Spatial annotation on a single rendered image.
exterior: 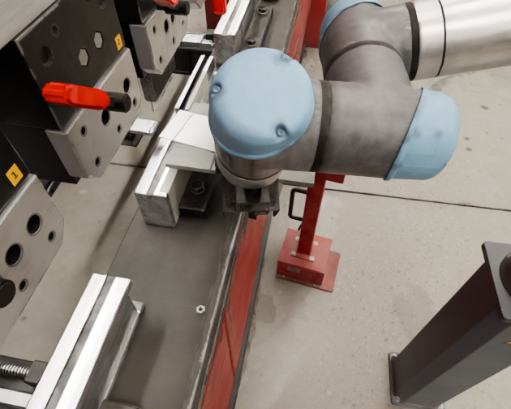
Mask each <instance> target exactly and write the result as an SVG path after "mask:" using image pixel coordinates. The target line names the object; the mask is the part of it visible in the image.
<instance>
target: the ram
mask: <svg viewBox="0 0 511 409"><path fill-rule="evenodd" d="M55 1H56V0H0V49H1V48H2V47H3V46H5V45H6V44H7V43H8V42H9V41H10V40H12V39H13V38H14V37H15V36H16V35H17V34H19V33H20V32H21V31H22V30H23V29H24V28H26V27H27V26H28V25H29V24H30V23H31V22H32V21H33V20H34V19H35V18H36V17H37V16H38V15H40V14H41V13H42V12H43V11H44V10H45V9H47V8H48V7H49V6H50V5H51V4H52V3H53V2H55Z"/></svg>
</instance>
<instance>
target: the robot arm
mask: <svg viewBox="0 0 511 409"><path fill-rule="evenodd" d="M319 57H320V62H321V64H322V70H323V77H324V80H317V79H310V78H309V76H308V74H307V73H306V71H305V70H304V68H303V67H302V66H301V64H300V63H299V62H298V61H296V60H293V59H292V58H291V57H289V56H288V55H286V54H283V53H282V52H281V51H280V50H275V49H270V48H254V49H249V50H244V51H242V52H239V53H237V54H236V55H234V56H232V57H231V58H229V59H228V60H227V61H226V62H224V64H223V65H222V66H221V67H220V68H219V70H218V71H217V73H216V74H215V76H214V78H213V81H212V84H211V88H210V91H209V93H208V97H209V108H208V125H209V129H210V131H211V134H212V136H213V140H214V149H215V154H216V158H215V174H221V194H222V213H223V217H225V213H237V212H250V213H251V212H255V215H256V216H259V215H268V214H269V212H270V211H273V216H274V217H275V216H276V215H277V214H278V212H279V211H280V202H279V185H278V177H279V176H280V175H281V173H282V171H283V170H293V171H303V172H308V171H309V172H316V173H326V174H343V175H353V176H363V177H372V178H382V179H383V180H384V181H389V180H390V179H413V180H426V179H431V178H433V177H435V176H437V175H438V174H439V173H440V172H441V171H442V170H443V169H444V168H445V167H446V165H447V162H448V161H449V160H450V159H451V157H452V155H453V153H454V150H455V148H456V145H457V140H458V136H459V129H460V117H459V112H458V107H457V104H456V102H455V100H454V99H453V98H452V97H451V96H450V95H448V94H447V93H443V92H437V91H432V90H429V89H428V88H427V87H422V88H421V89H419V88H412V85H411V81H414V80H424V79H430V78H435V77H441V76H447V75H456V74H461V73H467V72H472V71H482V70H488V69H493V68H499V67H509V66H511V0H415V1H411V2H404V3H400V4H396V5H392V6H383V5H382V4H380V3H379V2H378V1H377V0H340V1H338V2H336V3H335V4H334V5H333V6H332V7H331V8H330V9H329V10H328V12H327V13H326V15H325V17H324V18H323V21H322V23H321V26H320V43H319ZM225 198H230V209H229V208H228V207H227V206H226V205H225ZM271 206H272V207H271ZM499 271H500V280H501V282H502V284H503V286H504V288H505V289H506V290H507V292H508V293H509V295H510V296H511V252H510V253H509V254H508V255H507V256H506V257H505V258H504V259H503V260H502V261H501V263H500V270H499Z"/></svg>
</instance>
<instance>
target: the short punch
mask: <svg viewBox="0 0 511 409"><path fill-rule="evenodd" d="M175 67H176V66H175V61H174V56H173V57H172V58H171V59H170V62H169V63H168V65H167V67H166V69H165V70H164V72H163V73H162V74H153V73H147V75H146V76H145V77H144V78H140V83H141V87H142V89H143V93H144V98H145V100H146V101H150V102H151V104H152V110H153V112H154V111H155V109H156V108H157V106H158V104H159V102H160V100H161V99H162V97H163V95H164V93H165V91H166V89H167V88H168V86H169V84H170V82H171V80H172V79H173V71H174V69H175Z"/></svg>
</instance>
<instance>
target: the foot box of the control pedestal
mask: <svg viewBox="0 0 511 409"><path fill-rule="evenodd" d="M296 236H298V237H299V236H300V230H294V229H290V228H288V230H287V232H286V236H285V239H284V242H283V244H282V247H281V252H280V255H279V257H278V260H277V272H276V278H281V279H284V280H287V281H290V282H295V283H298V284H301V285H304V286H309V287H313V288H316V289H319V290H322V291H327V292H330V293H332V292H333V288H334V284H335V280H336V276H337V269H338V265H339V260H340V256H341V254H340V253H339V252H334V251H330V248H331V244H332V241H333V240H332V239H329V238H325V237H322V236H319V235H315V236H314V240H313V241H316V242H319V243H318V247H317V250H316V256H315V259H314V262H312V261H309V260H304V259H301V258H298V257H294V256H291V255H290V254H291V252H292V248H293V246H294V241H295V238H296Z"/></svg>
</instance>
